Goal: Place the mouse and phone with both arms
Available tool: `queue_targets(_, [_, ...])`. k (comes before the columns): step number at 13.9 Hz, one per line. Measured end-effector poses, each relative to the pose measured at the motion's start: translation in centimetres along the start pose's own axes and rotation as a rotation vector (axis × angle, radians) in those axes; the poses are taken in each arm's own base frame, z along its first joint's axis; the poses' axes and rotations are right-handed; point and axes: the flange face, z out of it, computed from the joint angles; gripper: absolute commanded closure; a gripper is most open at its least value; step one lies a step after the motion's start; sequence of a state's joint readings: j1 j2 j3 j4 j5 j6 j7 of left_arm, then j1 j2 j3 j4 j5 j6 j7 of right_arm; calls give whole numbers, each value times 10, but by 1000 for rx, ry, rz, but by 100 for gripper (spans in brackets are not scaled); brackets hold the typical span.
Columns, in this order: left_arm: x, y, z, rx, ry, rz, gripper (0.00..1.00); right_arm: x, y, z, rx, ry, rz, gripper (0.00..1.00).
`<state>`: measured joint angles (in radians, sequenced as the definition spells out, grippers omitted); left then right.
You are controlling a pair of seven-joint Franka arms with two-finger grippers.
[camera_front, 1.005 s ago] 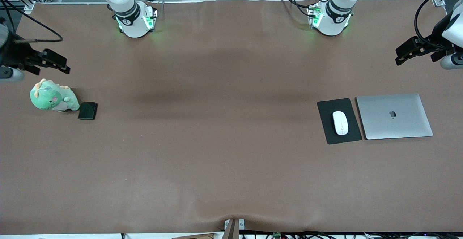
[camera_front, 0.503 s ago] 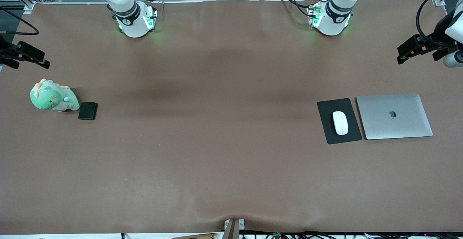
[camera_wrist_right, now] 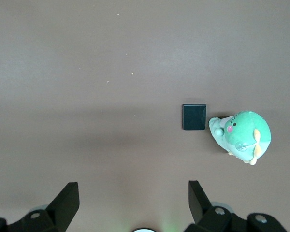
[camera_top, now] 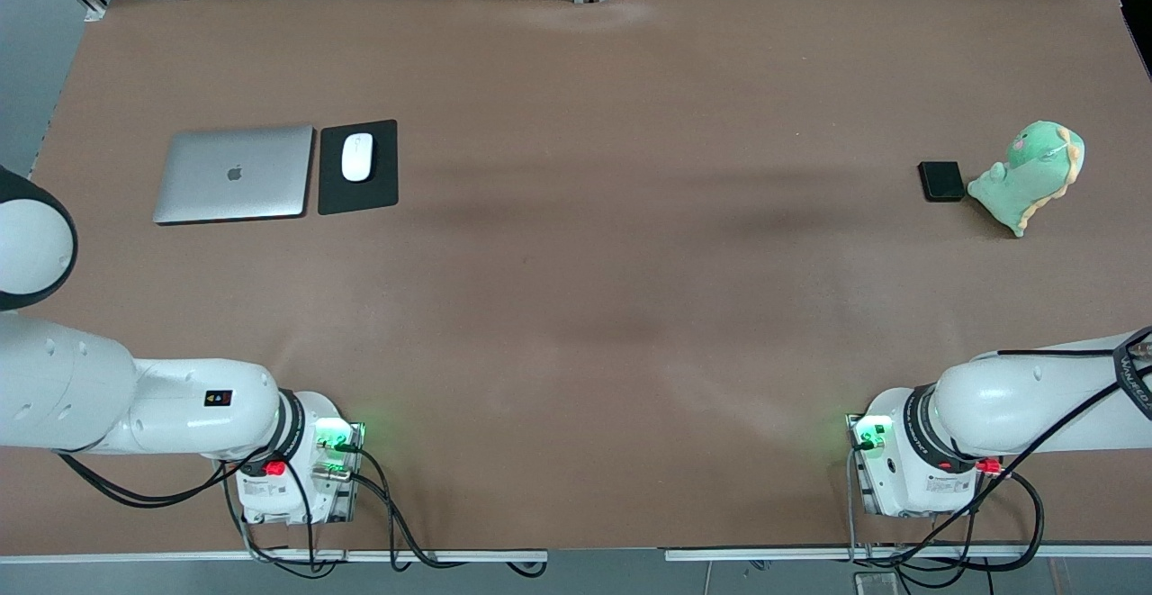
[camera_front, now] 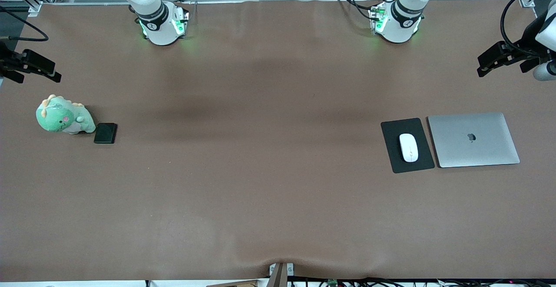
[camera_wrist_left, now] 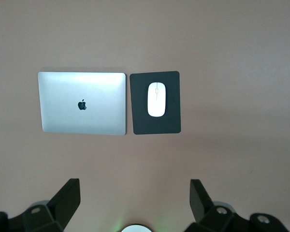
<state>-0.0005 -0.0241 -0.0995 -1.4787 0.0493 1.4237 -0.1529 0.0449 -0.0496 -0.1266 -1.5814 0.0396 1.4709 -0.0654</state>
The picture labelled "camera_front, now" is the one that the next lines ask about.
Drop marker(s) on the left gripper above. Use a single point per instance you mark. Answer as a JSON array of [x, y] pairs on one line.
[[524, 49]]

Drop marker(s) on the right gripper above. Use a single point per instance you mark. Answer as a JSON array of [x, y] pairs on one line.
[[5, 63]]

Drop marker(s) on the small black box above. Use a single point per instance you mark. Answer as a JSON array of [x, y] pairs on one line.
[[105, 133]]

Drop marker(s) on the white computer mouse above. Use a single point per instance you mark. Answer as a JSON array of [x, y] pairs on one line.
[[408, 148]]

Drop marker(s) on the black mouse pad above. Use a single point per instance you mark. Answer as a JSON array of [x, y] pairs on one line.
[[391, 156]]

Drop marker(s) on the green plush dinosaur toy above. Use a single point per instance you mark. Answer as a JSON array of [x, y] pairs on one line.
[[56, 117]]

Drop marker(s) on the silver closed laptop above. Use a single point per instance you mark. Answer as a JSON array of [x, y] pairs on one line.
[[473, 152]]

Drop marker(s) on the brown table cover mat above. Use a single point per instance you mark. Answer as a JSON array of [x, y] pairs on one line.
[[217, 213]]

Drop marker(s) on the brown wooden piece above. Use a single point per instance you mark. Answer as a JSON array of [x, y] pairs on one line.
[[234, 284]]

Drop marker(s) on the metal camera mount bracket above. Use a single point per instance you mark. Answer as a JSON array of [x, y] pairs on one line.
[[280, 276]]

